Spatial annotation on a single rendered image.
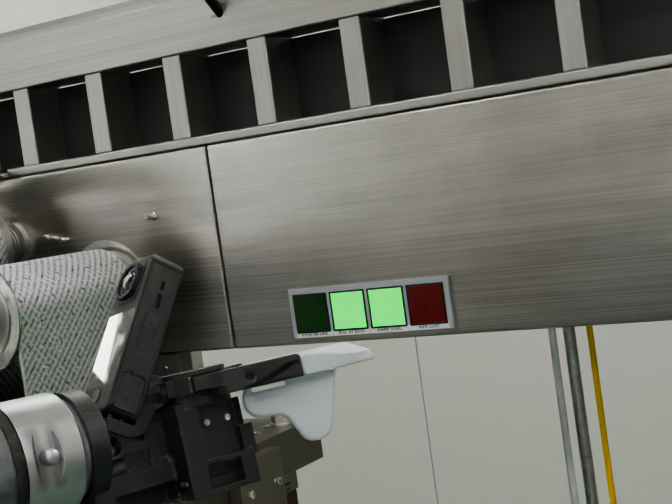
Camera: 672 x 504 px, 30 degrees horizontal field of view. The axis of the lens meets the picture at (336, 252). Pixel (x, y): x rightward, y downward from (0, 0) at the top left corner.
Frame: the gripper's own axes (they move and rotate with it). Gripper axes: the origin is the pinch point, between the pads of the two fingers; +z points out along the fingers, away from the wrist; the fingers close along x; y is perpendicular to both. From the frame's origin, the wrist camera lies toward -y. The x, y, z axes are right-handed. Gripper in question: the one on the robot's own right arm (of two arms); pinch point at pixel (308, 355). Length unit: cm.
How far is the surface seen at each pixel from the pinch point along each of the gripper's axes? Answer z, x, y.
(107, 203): 40, -96, -27
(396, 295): 56, -53, -4
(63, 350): 20, -80, -6
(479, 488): 238, -244, 64
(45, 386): 16, -79, -2
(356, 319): 53, -60, -2
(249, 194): 49, -71, -22
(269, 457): 39, -66, 14
